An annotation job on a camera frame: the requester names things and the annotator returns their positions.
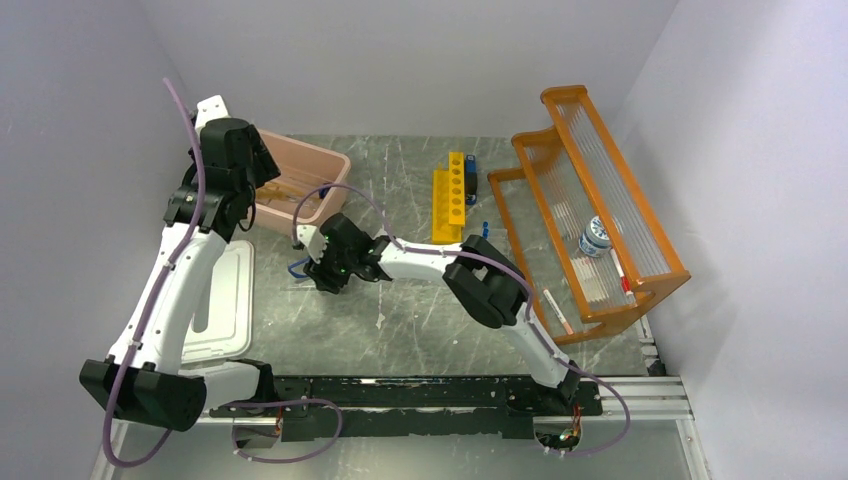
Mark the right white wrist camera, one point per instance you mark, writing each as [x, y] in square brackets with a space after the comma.
[313, 241]

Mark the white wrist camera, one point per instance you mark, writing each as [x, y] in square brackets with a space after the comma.
[313, 241]
[209, 109]

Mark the white plastic lid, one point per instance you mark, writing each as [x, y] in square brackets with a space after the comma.
[228, 330]

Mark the blue safety glasses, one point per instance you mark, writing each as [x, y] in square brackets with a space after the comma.
[297, 269]

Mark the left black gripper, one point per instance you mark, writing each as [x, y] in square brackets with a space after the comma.
[265, 168]

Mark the orange wooden shelf rack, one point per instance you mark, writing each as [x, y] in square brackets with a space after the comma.
[567, 174]

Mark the metal forceps scissors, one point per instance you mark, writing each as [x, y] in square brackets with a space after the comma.
[301, 187]

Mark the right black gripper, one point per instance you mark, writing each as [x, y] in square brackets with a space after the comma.
[324, 280]

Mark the yellow test tube rack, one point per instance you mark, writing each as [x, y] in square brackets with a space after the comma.
[448, 200]

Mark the white blue small jar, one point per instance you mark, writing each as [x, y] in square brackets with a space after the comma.
[594, 241]

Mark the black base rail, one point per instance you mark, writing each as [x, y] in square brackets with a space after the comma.
[321, 406]

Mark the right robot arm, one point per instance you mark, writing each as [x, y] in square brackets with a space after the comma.
[490, 288]

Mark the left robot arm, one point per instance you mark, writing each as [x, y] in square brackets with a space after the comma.
[141, 379]

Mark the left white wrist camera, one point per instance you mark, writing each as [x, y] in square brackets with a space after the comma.
[209, 109]

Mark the tan rubber tubing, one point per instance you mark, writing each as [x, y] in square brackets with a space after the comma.
[273, 191]

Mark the white orange marker pen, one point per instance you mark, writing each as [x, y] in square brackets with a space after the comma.
[558, 312]

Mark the pink plastic bin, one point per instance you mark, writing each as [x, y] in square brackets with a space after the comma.
[301, 162]

